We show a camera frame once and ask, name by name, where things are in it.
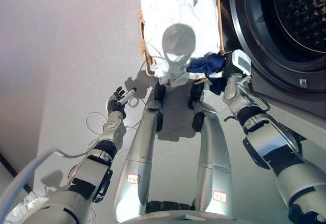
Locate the grey front-load washing machine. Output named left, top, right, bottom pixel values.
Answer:
left=219, top=0, right=326, bottom=119

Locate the thin white cable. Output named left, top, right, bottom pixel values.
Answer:
left=85, top=91, right=148, bottom=139

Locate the black left robot foot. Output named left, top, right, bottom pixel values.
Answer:
left=153, top=81, right=167, bottom=102

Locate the woven wicker laundry basket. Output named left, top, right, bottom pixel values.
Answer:
left=138, top=0, right=227, bottom=85

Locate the red-bordered leg label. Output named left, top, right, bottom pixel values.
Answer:
left=126, top=173, right=141, bottom=185
left=212, top=190, right=228, bottom=204

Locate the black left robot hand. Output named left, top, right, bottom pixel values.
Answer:
left=106, top=86, right=138, bottom=119

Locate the silver robot leg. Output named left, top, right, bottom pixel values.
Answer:
left=191, top=100, right=234, bottom=217
left=113, top=99, right=164, bottom=222

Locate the white garment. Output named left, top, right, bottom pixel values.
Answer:
left=140, top=0, right=222, bottom=88

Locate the thick white tether cable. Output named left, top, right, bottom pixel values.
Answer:
left=0, top=149, right=90, bottom=224

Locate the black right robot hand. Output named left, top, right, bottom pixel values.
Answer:
left=221, top=49, right=253, bottom=78

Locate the silver left robot leg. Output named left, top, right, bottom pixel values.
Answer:
left=113, top=99, right=164, bottom=222

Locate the silver right robot leg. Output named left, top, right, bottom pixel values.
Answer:
left=191, top=100, right=234, bottom=217

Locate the dark blue garment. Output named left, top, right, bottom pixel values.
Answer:
left=186, top=52, right=228, bottom=96

